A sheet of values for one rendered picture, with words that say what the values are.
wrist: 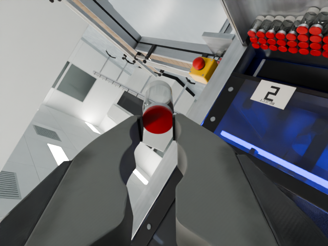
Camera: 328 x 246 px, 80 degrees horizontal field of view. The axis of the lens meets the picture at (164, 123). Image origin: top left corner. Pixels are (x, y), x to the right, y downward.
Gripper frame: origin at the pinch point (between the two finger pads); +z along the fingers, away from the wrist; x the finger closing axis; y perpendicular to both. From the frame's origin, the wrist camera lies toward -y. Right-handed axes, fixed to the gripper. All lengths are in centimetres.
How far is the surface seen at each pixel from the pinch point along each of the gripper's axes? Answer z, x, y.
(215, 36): 63, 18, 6
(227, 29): 85, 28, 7
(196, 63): 54, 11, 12
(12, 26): 130, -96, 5
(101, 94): 802, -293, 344
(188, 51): 82, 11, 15
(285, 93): 33.8, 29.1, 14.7
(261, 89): 38.2, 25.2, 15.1
